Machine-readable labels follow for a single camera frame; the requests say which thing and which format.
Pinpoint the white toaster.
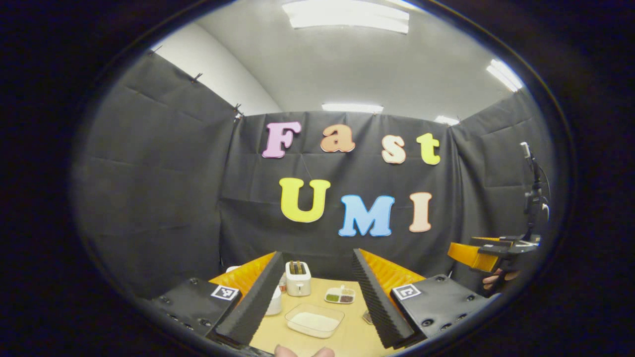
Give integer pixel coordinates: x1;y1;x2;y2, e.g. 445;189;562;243
285;260;312;297

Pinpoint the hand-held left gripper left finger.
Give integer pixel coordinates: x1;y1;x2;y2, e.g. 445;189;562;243
149;250;285;348

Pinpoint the large ceiling light panel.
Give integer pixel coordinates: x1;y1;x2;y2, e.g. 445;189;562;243
283;0;410;34

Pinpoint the clear box of white rice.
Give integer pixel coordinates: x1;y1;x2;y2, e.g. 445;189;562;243
285;303;345;339

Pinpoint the black backdrop cloth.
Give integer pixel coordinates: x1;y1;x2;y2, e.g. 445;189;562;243
72;50;556;300

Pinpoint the white rice cooker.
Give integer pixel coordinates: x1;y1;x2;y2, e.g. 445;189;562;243
226;265;283;316

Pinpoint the white divided dish of beans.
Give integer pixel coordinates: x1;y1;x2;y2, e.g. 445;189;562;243
324;285;356;304

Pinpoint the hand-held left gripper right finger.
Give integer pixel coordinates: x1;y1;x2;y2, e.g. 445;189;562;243
352;248;499;350

